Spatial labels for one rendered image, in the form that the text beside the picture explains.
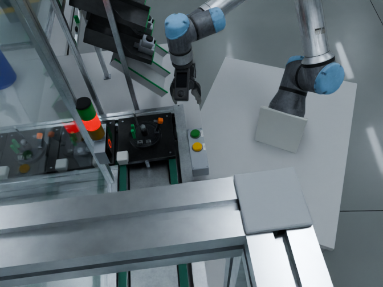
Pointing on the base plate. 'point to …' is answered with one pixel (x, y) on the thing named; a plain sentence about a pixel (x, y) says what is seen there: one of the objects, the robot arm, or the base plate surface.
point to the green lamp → (87, 115)
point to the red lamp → (92, 123)
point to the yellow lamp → (97, 133)
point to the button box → (201, 163)
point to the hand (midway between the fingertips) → (187, 103)
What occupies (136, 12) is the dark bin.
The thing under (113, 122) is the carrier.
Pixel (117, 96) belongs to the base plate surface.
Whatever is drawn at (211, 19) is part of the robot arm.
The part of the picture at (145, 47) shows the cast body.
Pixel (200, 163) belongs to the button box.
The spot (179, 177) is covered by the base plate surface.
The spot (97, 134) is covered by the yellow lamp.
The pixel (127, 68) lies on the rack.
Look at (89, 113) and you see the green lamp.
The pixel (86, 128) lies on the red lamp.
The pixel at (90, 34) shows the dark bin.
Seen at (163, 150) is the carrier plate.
